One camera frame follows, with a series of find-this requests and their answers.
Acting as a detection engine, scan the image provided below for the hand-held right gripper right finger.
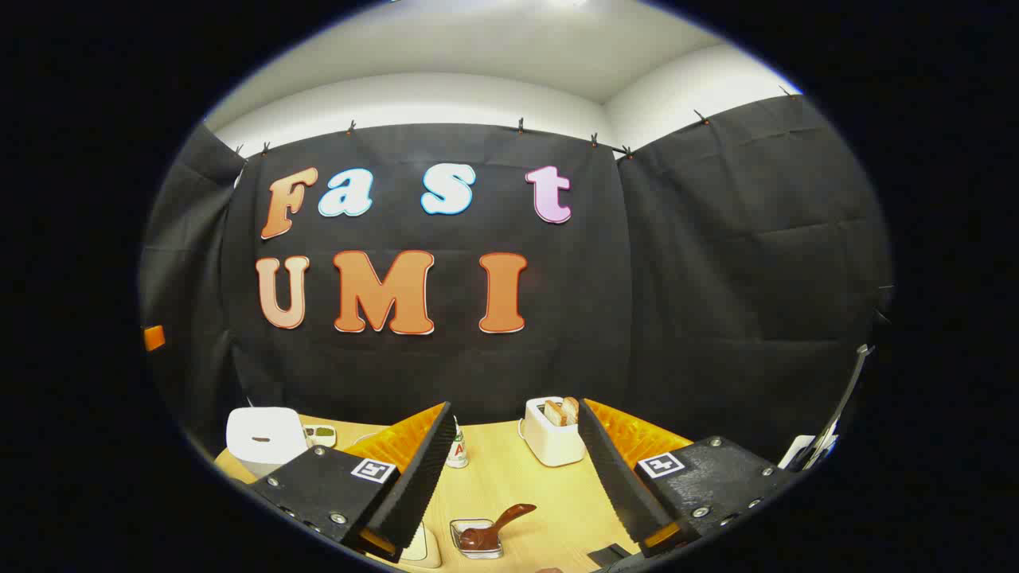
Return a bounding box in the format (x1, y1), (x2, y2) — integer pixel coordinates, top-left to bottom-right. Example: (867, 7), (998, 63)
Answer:
(577, 398), (797, 558)

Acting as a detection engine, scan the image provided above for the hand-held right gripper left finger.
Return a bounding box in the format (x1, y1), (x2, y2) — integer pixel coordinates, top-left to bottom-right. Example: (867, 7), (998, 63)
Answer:
(248, 402), (459, 562)

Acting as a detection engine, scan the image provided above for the metal wire chopstick holder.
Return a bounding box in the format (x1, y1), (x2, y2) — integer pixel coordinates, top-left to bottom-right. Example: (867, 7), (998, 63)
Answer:
(450, 518), (504, 559)

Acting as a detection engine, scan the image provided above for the brown wooden spoon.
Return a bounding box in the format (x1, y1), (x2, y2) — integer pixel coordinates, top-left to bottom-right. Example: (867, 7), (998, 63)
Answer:
(459, 504), (537, 552)

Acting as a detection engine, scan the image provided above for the white rice cooker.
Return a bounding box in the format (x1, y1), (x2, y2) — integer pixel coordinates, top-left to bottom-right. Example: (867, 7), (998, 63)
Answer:
(226, 407), (311, 478)

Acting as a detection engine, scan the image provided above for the white drink bottle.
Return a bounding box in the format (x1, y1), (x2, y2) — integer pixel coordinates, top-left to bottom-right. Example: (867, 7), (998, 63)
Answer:
(446, 415), (470, 469)

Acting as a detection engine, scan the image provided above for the cream toaster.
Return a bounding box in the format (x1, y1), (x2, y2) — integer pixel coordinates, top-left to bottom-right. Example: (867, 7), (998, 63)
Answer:
(520, 396), (587, 468)

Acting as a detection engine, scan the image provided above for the grey metal pole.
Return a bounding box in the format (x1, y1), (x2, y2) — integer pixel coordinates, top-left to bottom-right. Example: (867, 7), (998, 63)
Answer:
(824, 344), (876, 466)

